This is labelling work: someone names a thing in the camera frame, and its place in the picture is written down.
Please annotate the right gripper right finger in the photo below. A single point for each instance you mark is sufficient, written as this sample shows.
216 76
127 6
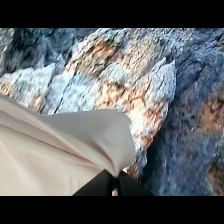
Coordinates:
131 188

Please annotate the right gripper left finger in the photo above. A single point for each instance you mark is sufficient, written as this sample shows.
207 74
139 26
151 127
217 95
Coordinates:
98 186

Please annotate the pink garment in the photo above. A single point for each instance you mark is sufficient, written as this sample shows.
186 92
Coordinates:
60 153

